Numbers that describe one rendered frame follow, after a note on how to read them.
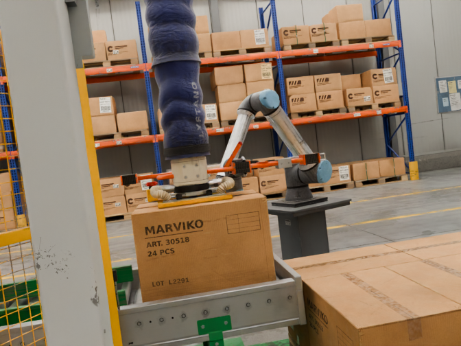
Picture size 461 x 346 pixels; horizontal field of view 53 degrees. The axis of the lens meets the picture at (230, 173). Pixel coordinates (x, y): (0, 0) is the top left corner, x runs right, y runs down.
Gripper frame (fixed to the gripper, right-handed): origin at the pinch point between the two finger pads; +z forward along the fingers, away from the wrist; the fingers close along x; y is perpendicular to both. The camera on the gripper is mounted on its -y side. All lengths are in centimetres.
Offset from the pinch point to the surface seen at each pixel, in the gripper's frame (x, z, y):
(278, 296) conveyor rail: -54, 35, -1
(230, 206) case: -15.8, 21.5, 12.9
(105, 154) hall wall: 31, -841, 161
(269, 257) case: -40.7, 22.0, -1.9
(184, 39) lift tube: 61, 12, 23
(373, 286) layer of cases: -54, 45, -39
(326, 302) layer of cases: -54, 51, -16
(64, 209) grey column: 0, 111, 64
